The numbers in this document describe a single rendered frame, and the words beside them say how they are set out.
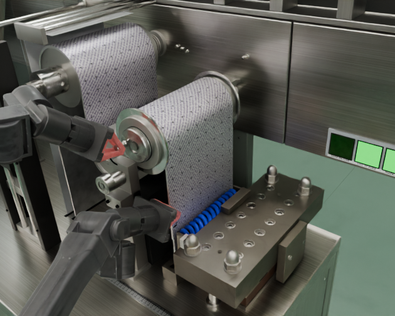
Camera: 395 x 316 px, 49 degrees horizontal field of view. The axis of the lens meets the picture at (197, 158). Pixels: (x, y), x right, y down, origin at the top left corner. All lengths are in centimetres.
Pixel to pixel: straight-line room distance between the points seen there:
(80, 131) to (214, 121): 32
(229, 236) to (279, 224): 12
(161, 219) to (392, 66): 54
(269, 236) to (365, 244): 165
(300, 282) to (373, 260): 147
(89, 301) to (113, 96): 48
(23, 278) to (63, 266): 47
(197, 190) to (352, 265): 157
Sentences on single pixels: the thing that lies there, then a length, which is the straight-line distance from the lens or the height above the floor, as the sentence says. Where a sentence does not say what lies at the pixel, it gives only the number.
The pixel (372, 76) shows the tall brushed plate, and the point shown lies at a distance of 93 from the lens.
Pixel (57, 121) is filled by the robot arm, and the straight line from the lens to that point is 74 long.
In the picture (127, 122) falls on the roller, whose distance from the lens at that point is 88.
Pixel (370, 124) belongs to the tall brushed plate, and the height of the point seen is 125.
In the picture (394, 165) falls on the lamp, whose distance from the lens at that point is 98.
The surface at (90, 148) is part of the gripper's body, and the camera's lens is 80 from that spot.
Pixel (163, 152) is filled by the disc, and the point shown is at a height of 125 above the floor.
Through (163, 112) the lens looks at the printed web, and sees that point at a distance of 87.
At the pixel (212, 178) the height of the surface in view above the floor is 110.
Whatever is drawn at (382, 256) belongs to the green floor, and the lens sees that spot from 255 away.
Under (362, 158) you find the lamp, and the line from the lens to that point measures 100.
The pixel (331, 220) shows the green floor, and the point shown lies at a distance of 270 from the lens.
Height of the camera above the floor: 167
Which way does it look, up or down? 31 degrees down
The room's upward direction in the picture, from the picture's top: 3 degrees counter-clockwise
